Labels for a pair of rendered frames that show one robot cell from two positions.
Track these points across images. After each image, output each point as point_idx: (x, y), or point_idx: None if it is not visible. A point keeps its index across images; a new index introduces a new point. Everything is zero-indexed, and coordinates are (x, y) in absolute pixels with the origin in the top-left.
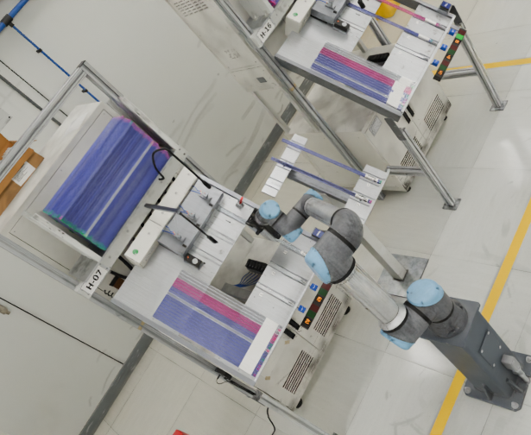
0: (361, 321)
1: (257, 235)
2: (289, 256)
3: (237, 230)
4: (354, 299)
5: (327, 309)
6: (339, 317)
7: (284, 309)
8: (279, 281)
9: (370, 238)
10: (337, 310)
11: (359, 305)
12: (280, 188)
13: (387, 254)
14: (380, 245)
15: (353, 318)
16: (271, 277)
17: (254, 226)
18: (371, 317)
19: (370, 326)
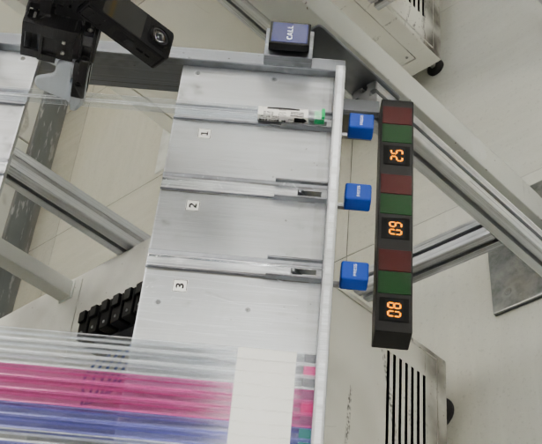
0: (508, 410)
1: (83, 82)
2: (226, 141)
3: (4, 129)
4: (449, 371)
5: (397, 402)
6: (439, 424)
7: (291, 299)
8: (227, 223)
9: (433, 108)
10: (423, 403)
11: (474, 375)
12: None
13: (493, 159)
14: (464, 132)
15: (478, 417)
16: (192, 220)
17: (58, 38)
18: (532, 380)
19: None
